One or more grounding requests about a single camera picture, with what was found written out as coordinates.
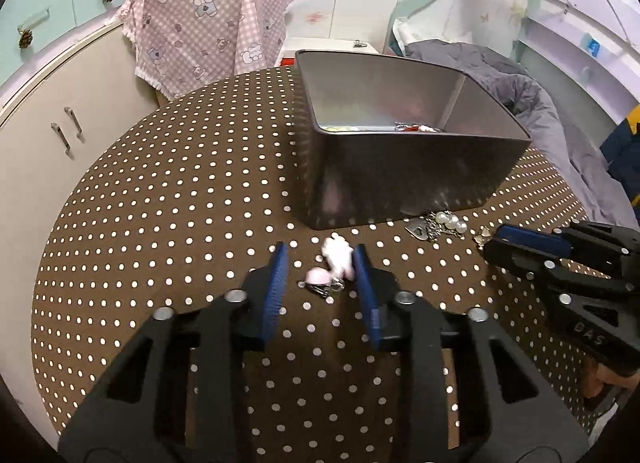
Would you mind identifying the pearl charm chain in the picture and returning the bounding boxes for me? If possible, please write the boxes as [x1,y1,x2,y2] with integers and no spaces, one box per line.
[406,209,497,250]

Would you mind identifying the dark metal jewelry box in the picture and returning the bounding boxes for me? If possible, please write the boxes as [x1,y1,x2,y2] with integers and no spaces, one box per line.
[294,50,532,230]

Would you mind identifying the person's right hand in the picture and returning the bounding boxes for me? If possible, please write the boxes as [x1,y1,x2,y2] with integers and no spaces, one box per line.
[582,358,626,399]

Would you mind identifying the grey duvet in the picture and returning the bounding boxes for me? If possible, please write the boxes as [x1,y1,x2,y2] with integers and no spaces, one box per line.
[404,39,639,230]

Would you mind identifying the navy yellow jacket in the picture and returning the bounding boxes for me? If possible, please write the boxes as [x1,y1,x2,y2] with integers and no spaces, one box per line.
[600,105,640,212]

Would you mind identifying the brown polka dot tablecloth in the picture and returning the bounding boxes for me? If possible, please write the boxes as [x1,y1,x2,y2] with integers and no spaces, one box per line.
[32,67,596,462]

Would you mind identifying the beige low cabinet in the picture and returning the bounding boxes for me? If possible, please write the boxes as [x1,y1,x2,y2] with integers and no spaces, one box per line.
[1,23,157,445]

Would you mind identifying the pink bear patterned cloth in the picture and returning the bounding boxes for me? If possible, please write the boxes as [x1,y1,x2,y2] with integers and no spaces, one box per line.
[116,0,294,100]

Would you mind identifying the teal bunk bed frame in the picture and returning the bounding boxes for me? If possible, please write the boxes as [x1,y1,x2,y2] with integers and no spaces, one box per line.
[387,0,639,141]

